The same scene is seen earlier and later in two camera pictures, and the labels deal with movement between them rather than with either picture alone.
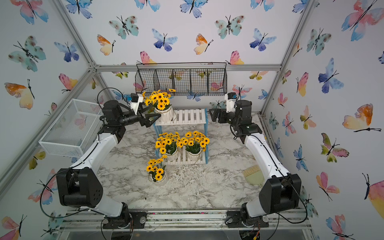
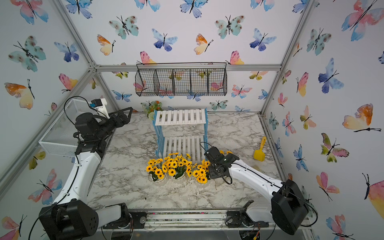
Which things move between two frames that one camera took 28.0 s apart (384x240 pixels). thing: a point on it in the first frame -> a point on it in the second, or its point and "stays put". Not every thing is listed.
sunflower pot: (167, 143) -> (176, 166)
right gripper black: (219, 111) -> (210, 172)
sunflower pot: (156, 169) stays put
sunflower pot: (194, 142) -> (222, 152)
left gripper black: (146, 122) -> (122, 117)
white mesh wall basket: (74, 131) stays put
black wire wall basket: (182, 77) stays put
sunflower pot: (159, 101) -> (201, 173)
